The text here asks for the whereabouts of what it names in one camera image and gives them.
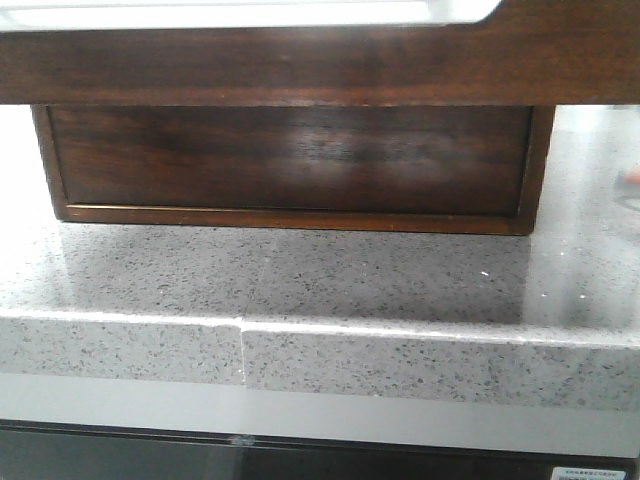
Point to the black appliance under counter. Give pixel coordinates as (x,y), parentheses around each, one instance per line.
(40,450)

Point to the grey orange handled scissors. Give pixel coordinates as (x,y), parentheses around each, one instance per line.
(626,189)

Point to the wooden drawer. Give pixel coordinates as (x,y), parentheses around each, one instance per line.
(442,160)
(524,53)

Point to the white label sticker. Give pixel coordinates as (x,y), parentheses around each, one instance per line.
(579,473)

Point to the dark wooden drawer cabinet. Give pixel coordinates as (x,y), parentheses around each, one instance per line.
(520,222)

